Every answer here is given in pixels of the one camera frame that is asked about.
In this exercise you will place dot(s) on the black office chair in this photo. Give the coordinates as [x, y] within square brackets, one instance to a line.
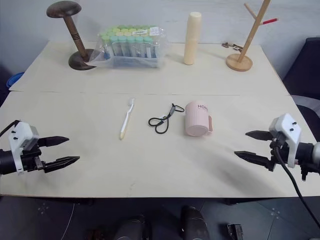
[305, 72]

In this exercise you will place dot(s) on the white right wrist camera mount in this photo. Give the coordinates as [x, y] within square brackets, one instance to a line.
[287, 127]

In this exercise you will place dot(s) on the blue round object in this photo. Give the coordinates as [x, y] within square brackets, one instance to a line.
[14, 79]

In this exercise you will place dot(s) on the plastic bag of capped tubes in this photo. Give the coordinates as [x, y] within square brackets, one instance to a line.
[130, 47]

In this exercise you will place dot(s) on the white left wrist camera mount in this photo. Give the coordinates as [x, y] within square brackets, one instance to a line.
[18, 140]

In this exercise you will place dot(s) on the pink ribbed mug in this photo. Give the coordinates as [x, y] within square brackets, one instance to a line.
[197, 120]

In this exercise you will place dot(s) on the white yellow toothbrush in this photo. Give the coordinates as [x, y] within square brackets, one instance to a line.
[127, 118]

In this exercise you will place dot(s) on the dark rounded shape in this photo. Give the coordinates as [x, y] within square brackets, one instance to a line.
[195, 223]

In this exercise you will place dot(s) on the stack of cream cups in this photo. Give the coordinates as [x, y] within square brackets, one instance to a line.
[192, 37]

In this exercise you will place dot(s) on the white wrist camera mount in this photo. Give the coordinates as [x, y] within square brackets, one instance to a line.
[18, 140]
[287, 127]

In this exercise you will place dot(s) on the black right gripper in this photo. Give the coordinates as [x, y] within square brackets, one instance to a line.
[280, 150]

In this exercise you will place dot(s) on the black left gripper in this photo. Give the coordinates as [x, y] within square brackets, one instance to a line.
[32, 160]

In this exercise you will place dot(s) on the small black box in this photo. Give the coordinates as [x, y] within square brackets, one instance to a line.
[235, 232]

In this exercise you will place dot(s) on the light wooden branch stand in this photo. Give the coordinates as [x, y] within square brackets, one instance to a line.
[252, 35]

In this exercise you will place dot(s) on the small brown metal clip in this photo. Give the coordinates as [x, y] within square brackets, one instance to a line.
[225, 45]
[236, 47]

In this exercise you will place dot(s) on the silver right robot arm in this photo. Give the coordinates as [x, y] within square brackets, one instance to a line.
[308, 152]

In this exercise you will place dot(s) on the dark wooden mushroom hat stand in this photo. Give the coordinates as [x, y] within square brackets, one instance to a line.
[75, 35]

